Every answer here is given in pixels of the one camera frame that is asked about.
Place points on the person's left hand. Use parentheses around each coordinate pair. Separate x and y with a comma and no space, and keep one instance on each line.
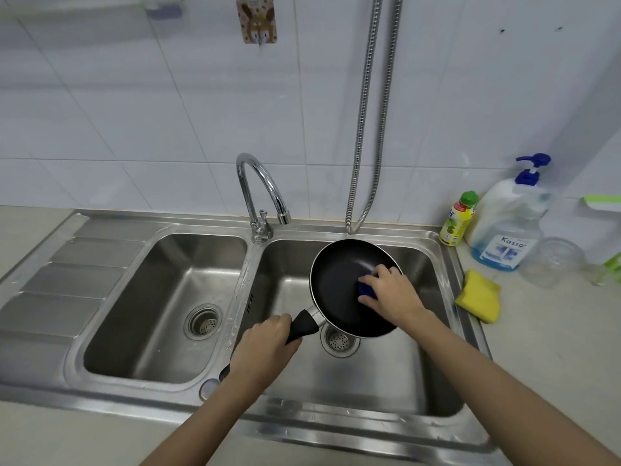
(262,349)

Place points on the person's right hand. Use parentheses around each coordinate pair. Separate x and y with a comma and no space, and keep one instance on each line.
(395,298)

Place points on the person's left thumb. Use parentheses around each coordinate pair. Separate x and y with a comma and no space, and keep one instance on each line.
(292,345)

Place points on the person's right thumb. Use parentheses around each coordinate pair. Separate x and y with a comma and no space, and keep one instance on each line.
(368,298)

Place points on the blue scrub sponge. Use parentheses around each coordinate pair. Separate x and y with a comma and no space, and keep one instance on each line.
(365,285)

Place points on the black frying pan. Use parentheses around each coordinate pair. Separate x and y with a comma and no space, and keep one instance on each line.
(339,276)

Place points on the person's left forearm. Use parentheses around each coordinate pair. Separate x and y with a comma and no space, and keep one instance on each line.
(208,422)

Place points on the person's right forearm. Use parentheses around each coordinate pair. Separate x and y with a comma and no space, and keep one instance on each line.
(495,388)

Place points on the round metal drain strainer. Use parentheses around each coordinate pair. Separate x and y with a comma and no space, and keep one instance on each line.
(339,342)
(202,323)

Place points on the yellow sponge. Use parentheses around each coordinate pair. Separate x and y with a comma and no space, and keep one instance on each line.
(479,296)

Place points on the small yellow bottle green cap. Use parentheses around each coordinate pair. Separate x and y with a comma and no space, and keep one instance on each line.
(456,220)

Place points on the stainless steel double sink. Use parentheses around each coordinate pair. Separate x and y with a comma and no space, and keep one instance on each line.
(160,296)

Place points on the chrome gooseneck faucet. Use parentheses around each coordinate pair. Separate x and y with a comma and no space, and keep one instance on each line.
(264,181)

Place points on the blue pump soap bottle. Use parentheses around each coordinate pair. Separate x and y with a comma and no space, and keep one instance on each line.
(507,223)

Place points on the clear glass jar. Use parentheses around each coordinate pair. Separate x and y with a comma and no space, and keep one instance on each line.
(550,262)

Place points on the green plastic rack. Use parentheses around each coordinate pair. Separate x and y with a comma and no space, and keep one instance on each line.
(609,201)

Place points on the rabbit print wall hook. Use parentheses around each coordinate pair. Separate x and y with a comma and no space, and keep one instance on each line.
(256,19)

